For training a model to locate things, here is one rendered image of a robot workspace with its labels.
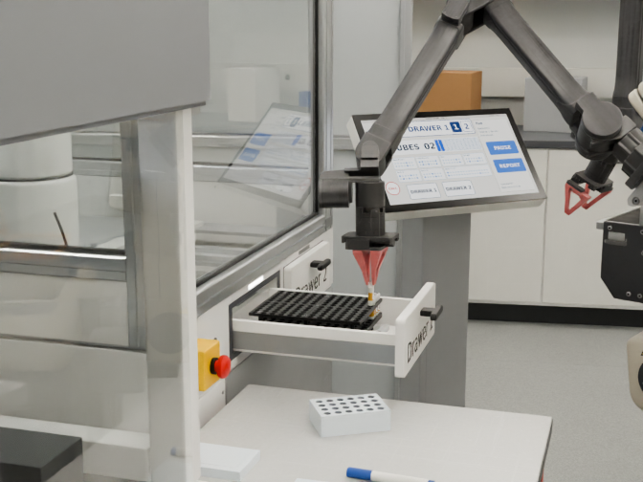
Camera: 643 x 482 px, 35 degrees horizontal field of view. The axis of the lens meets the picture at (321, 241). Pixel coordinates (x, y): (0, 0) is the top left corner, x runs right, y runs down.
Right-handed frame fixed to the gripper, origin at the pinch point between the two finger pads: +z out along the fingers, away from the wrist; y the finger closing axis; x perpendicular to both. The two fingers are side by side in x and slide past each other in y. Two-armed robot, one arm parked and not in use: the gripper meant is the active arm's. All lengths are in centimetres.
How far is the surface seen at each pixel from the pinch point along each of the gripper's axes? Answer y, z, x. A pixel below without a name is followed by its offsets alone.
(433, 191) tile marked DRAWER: -3, -8, 80
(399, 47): -31, -49, 162
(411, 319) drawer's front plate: 10.5, 4.9, -10.5
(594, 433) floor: 37, 89, 175
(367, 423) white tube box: 6.6, 19.0, -28.3
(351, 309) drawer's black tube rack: -3.2, 5.3, -2.7
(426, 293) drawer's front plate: 10.4, 2.7, 3.2
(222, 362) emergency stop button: -16.5, 7.8, -36.3
